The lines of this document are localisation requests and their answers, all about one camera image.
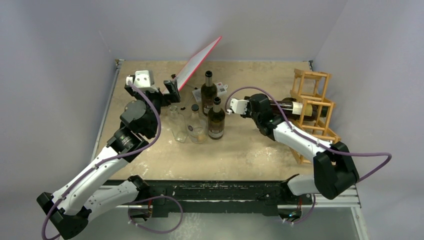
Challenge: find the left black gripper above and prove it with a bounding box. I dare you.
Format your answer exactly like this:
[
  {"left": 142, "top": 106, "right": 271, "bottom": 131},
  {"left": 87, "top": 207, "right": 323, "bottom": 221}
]
[{"left": 126, "top": 79, "right": 179, "bottom": 136}]

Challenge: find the green wine bottle bottom row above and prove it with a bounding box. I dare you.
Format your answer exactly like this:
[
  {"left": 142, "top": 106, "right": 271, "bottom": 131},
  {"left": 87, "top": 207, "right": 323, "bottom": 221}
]
[{"left": 207, "top": 96, "right": 226, "bottom": 140}]

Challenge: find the red wine bottle gold cap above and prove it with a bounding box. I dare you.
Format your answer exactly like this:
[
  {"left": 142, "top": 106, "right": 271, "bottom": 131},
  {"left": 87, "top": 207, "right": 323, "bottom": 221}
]
[{"left": 269, "top": 100, "right": 329, "bottom": 122}]

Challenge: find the clear white-label wine bottle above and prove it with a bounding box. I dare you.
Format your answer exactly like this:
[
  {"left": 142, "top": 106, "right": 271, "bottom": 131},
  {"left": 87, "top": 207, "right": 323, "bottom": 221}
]
[{"left": 186, "top": 104, "right": 208, "bottom": 144}]

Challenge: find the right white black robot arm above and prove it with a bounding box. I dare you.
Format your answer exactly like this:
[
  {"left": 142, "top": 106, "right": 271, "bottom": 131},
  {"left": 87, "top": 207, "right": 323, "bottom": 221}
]
[{"left": 230, "top": 93, "right": 360, "bottom": 204}]

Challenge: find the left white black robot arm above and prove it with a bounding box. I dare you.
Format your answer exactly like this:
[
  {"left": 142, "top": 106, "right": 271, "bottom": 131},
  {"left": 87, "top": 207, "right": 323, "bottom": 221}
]
[{"left": 37, "top": 76, "right": 181, "bottom": 240}]

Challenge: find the empty clear glass bottle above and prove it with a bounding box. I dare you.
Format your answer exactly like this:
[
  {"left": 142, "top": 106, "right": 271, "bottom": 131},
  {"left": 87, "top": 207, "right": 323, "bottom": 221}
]
[{"left": 169, "top": 105, "right": 188, "bottom": 143}]

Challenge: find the wooden wine rack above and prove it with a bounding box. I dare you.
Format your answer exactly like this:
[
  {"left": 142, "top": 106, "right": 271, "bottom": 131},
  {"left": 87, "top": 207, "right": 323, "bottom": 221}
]
[{"left": 289, "top": 68, "right": 341, "bottom": 144}]

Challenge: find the pink framed whiteboard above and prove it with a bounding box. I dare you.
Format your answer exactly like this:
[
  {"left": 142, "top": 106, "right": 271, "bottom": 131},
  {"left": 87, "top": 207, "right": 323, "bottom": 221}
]
[{"left": 173, "top": 36, "right": 222, "bottom": 91}]

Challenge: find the black wire whiteboard stand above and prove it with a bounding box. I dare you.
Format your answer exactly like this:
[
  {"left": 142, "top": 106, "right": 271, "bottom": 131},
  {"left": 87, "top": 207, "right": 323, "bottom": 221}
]
[{"left": 174, "top": 83, "right": 198, "bottom": 111}]

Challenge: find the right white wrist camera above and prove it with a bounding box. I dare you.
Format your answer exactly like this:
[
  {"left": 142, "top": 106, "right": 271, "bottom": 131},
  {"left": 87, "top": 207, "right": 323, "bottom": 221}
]
[{"left": 226, "top": 98, "right": 249, "bottom": 115}]

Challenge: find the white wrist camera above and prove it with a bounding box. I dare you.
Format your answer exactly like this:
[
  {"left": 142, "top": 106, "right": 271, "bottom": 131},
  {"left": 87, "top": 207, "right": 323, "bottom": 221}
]
[
  {"left": 125, "top": 70, "right": 159, "bottom": 93},
  {"left": 226, "top": 98, "right": 249, "bottom": 115}
]

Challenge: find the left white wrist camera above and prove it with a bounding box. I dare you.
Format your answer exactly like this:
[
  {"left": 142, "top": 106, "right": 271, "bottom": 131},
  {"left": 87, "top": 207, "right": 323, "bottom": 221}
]
[{"left": 125, "top": 70, "right": 159, "bottom": 93}]

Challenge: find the aluminium table edge rail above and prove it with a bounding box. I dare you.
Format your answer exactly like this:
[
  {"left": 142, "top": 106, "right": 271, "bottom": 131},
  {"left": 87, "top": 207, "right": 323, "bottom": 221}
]
[{"left": 89, "top": 59, "right": 125, "bottom": 162}]

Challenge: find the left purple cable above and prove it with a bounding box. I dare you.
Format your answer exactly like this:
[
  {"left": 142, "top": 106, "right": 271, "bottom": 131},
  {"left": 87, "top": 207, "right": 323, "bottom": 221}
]
[{"left": 41, "top": 81, "right": 185, "bottom": 240}]

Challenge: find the purple cable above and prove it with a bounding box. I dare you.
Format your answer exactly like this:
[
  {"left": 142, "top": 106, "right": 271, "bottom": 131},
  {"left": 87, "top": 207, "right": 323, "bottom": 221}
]
[
  {"left": 41, "top": 81, "right": 185, "bottom": 240},
  {"left": 224, "top": 86, "right": 393, "bottom": 226}
]

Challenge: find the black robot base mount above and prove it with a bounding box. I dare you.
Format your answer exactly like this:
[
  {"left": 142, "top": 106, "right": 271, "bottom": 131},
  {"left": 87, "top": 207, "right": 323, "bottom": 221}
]
[{"left": 135, "top": 180, "right": 313, "bottom": 219}]

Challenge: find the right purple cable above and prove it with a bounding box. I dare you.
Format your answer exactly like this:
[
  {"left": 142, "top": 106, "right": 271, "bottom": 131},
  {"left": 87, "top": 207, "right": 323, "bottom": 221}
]
[{"left": 224, "top": 86, "right": 393, "bottom": 226}]

